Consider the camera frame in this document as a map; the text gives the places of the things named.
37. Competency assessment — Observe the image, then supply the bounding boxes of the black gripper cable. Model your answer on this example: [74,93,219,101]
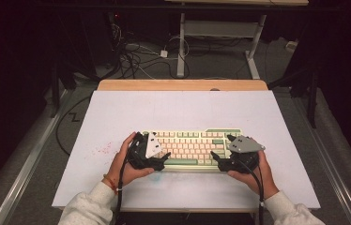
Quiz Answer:
[238,160,266,225]
[114,158,129,225]

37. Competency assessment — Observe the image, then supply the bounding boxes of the person's left hand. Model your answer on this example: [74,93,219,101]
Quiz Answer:
[102,131,156,189]

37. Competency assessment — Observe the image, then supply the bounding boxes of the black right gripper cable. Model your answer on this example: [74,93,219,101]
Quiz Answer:
[238,160,266,225]

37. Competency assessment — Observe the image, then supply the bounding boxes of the tangle of floor cables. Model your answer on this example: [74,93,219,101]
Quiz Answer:
[109,22,191,80]

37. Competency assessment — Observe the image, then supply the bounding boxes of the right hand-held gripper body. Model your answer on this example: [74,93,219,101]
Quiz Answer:
[218,134,267,174]

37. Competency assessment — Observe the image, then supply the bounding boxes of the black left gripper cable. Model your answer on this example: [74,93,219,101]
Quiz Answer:
[114,158,129,225]

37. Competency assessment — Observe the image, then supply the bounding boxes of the metal floor rail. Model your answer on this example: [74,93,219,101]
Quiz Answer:
[290,95,351,225]
[0,89,73,225]

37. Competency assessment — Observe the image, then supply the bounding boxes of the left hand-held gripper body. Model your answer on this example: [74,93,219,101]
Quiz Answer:
[126,130,165,173]

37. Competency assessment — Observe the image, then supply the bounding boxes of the black floor cable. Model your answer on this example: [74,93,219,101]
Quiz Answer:
[54,95,93,158]

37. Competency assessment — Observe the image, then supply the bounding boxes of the white metal desk frame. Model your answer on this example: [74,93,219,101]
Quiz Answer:
[176,12,267,80]

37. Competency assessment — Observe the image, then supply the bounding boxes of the green and cream keyboard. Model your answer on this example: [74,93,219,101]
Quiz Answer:
[137,127,250,173]

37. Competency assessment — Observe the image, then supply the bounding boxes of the wooden table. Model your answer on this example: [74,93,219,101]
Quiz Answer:
[97,79,269,92]

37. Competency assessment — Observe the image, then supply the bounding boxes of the red bracelet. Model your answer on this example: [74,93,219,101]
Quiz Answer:
[102,173,119,194]

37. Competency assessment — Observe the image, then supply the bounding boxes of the person's right hand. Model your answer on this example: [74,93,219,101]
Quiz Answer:
[226,149,280,200]

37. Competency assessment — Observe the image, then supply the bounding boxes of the black stand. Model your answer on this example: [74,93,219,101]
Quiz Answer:
[49,60,78,119]
[268,60,323,129]

